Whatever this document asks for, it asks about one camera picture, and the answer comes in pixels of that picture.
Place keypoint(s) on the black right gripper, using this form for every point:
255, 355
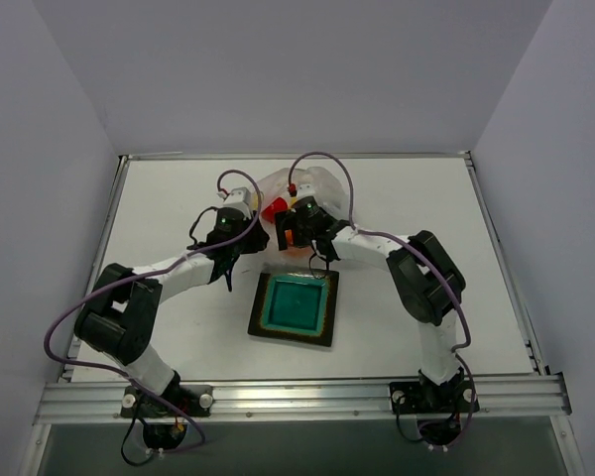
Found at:
288, 230

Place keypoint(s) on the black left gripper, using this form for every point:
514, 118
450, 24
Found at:
257, 237

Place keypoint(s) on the orange fake fruit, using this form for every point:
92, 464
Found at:
292, 251

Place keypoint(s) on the translucent plastic bag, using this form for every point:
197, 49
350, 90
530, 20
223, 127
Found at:
329, 193

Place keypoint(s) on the red fake apple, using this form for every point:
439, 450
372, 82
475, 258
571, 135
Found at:
278, 205

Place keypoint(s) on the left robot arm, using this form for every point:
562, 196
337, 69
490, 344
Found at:
120, 319

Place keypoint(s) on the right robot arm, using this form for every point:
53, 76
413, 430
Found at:
428, 282

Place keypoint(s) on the square teal black plate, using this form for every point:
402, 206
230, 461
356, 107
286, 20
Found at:
295, 306

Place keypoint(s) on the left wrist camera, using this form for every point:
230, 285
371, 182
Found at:
239, 199

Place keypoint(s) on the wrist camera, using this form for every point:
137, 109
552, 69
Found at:
304, 190
239, 199

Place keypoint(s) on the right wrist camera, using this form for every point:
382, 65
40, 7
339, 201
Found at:
304, 190

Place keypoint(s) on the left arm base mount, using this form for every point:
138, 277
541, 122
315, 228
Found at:
195, 402

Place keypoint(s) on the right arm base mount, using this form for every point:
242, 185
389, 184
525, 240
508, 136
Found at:
425, 398

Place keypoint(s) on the aluminium front rail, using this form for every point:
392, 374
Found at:
278, 400

